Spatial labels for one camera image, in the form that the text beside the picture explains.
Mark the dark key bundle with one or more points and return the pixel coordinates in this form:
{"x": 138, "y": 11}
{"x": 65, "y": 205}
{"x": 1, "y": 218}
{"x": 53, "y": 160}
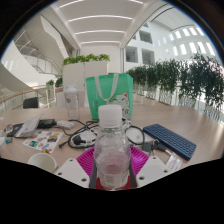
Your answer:
{"x": 154, "y": 146}

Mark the dark blue keyboard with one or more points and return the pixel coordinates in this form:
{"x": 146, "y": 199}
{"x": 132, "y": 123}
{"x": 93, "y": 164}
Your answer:
{"x": 170, "y": 140}

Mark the open booklet with brown cover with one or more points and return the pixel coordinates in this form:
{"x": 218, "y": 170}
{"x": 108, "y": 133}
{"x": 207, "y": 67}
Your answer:
{"x": 29, "y": 126}

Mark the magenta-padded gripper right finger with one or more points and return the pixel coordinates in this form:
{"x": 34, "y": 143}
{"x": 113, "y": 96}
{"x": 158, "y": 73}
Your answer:
{"x": 150, "y": 169}

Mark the small potted plants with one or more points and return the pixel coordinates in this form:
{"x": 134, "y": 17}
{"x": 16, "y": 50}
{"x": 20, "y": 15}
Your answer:
{"x": 50, "y": 82}

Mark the green tote bag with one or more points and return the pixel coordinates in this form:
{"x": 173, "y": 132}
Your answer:
{"x": 100, "y": 100}

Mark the tall clear tumbler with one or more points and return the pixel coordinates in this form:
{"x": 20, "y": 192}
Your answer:
{"x": 71, "y": 103}

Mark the colourful sticker sheet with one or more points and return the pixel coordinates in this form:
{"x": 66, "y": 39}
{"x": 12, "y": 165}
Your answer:
{"x": 43, "y": 140}

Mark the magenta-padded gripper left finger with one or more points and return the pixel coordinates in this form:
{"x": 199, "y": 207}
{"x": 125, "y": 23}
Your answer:
{"x": 70, "y": 171}

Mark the small blue object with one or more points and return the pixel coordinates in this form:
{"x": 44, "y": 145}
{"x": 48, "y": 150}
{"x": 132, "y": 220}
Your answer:
{"x": 9, "y": 140}

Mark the black office chair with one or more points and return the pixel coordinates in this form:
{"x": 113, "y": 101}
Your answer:
{"x": 30, "y": 103}

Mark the black notebook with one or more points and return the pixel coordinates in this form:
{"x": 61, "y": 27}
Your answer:
{"x": 15, "y": 130}

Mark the ceiling light strips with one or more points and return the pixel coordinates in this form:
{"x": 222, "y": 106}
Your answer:
{"x": 100, "y": 17}

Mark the black power adapter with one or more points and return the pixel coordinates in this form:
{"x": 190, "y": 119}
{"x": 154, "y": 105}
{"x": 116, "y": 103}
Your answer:
{"x": 46, "y": 123}

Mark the row of dark green trees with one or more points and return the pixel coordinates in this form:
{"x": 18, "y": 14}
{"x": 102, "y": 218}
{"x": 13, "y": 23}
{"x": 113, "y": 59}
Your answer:
{"x": 196, "y": 80}

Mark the white cabinet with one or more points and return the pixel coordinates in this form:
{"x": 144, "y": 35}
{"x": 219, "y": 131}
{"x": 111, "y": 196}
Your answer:
{"x": 75, "y": 73}

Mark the bushy light green plants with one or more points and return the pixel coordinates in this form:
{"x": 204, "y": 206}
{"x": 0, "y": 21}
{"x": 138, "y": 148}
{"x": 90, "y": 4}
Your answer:
{"x": 85, "y": 59}

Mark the small white packet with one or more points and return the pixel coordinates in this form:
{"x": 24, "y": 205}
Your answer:
{"x": 174, "y": 163}

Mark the clear plastic water bottle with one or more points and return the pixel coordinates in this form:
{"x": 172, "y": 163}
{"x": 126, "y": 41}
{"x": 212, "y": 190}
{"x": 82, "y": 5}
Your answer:
{"x": 111, "y": 150}

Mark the white power adapter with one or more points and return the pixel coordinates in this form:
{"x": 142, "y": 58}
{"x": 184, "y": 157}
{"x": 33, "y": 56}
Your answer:
{"x": 65, "y": 124}

